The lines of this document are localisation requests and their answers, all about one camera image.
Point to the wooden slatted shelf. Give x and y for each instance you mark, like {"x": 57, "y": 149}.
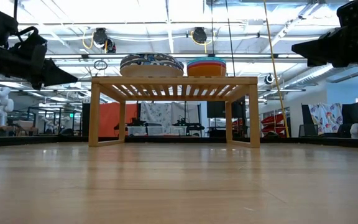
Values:
{"x": 172, "y": 80}

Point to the grey patterned cloth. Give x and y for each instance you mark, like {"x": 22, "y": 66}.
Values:
{"x": 155, "y": 113}

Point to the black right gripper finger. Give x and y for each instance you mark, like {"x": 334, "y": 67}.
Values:
{"x": 297, "y": 48}
{"x": 317, "y": 49}

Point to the teal plastic bowl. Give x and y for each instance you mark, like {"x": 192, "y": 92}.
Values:
{"x": 206, "y": 59}

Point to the blue patterned paper bowl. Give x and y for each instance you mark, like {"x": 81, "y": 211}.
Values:
{"x": 176, "y": 64}
{"x": 151, "y": 73}
{"x": 152, "y": 54}
{"x": 166, "y": 59}

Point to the orange partition panel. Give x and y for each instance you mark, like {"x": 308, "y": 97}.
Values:
{"x": 110, "y": 119}

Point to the black aluminium table frame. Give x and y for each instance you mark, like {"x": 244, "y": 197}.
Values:
{"x": 322, "y": 141}

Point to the red storage bins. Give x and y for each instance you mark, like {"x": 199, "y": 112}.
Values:
{"x": 272, "y": 123}

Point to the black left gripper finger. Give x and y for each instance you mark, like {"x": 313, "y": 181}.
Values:
{"x": 71, "y": 81}
{"x": 53, "y": 74}

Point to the black screen panel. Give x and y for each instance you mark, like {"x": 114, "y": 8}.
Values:
{"x": 216, "y": 109}

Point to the yellow plastic bowl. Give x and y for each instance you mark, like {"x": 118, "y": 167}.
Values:
{"x": 206, "y": 73}

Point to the floral cloth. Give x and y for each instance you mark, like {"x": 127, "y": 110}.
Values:
{"x": 326, "y": 118}

